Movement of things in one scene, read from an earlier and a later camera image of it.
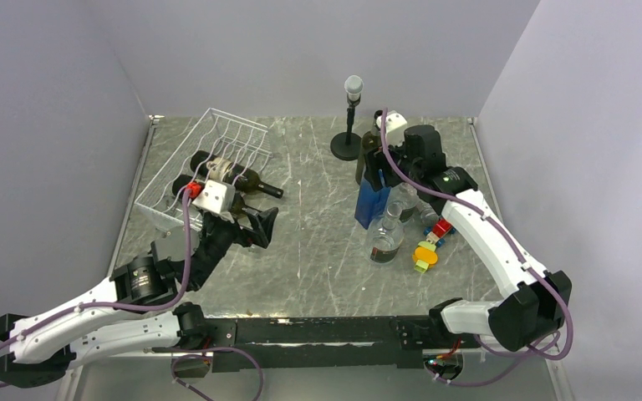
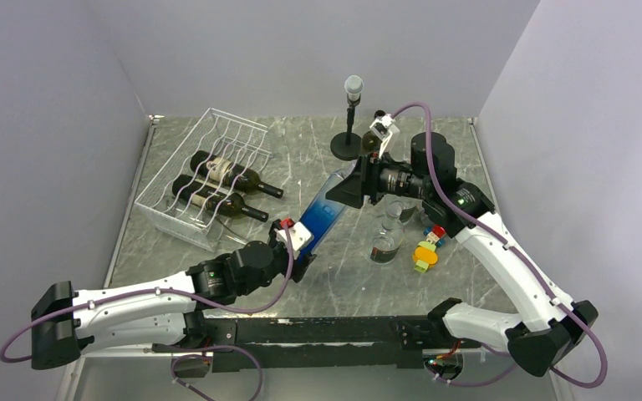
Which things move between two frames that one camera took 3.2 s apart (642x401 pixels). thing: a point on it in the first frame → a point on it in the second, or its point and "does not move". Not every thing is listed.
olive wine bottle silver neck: [369, 141] does not move
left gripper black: [263, 225] → [298, 268]
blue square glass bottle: [370, 204] → [322, 215]
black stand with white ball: [346, 146] does not move
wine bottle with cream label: [206, 164] does not move
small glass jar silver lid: [412, 210] does not move
